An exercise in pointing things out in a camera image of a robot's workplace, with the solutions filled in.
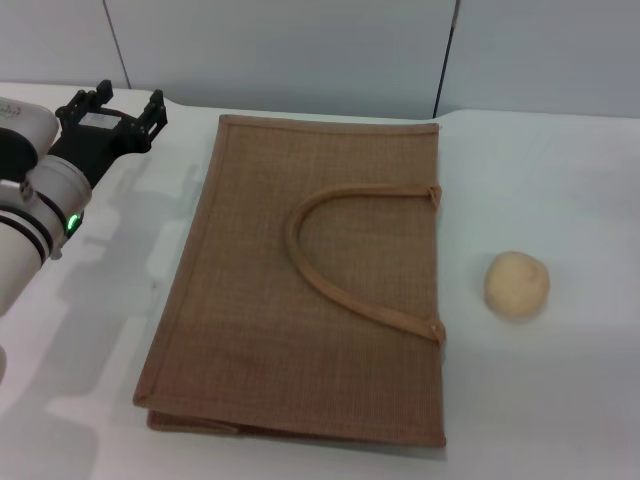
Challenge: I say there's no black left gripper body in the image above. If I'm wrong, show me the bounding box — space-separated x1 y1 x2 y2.
48 102 152 191

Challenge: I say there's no brown jute handbag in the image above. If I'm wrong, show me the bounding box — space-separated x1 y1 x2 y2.
132 113 447 447

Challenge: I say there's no round egg yolk pastry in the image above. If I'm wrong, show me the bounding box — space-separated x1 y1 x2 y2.
483 250 551 325

